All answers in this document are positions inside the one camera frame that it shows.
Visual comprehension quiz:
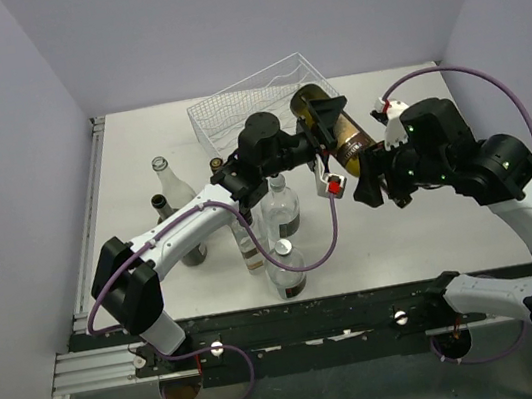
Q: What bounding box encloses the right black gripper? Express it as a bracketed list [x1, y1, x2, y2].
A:
[343, 124, 454, 210]

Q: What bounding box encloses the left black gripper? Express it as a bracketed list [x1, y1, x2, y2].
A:
[252, 95, 356, 184]

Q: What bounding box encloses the green wine bottle brown label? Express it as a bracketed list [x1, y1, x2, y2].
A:
[289, 84, 375, 178]

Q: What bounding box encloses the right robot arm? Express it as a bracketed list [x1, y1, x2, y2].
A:
[353, 98, 532, 325]

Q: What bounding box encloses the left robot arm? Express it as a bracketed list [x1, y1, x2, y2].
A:
[92, 96, 347, 371]

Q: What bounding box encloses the clear round bottle back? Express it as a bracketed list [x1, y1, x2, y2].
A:
[260, 174, 301, 244]

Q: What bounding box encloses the small bottle brown label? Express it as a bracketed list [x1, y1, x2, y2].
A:
[209, 157, 224, 173]

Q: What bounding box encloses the clear bottle silver cap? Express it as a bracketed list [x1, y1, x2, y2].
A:
[266, 238, 307, 300]

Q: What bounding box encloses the clear bottle black cap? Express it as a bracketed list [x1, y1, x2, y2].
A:
[230, 211, 268, 275]

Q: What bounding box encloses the frosted clear tall bottle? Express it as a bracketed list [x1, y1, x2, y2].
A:
[151, 156, 197, 211]

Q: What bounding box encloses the dark wine bottle left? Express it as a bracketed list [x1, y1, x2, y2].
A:
[151, 192, 208, 267]

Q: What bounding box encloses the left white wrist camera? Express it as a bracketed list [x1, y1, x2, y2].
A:
[313, 157, 347, 199]

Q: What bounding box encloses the white wire wine rack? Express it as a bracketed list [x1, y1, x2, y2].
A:
[187, 53, 338, 159]

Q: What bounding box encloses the black mounting rail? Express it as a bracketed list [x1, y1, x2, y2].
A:
[64, 261, 532, 399]

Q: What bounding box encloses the aluminium extrusion rail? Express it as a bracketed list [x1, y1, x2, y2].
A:
[52, 344, 138, 396]

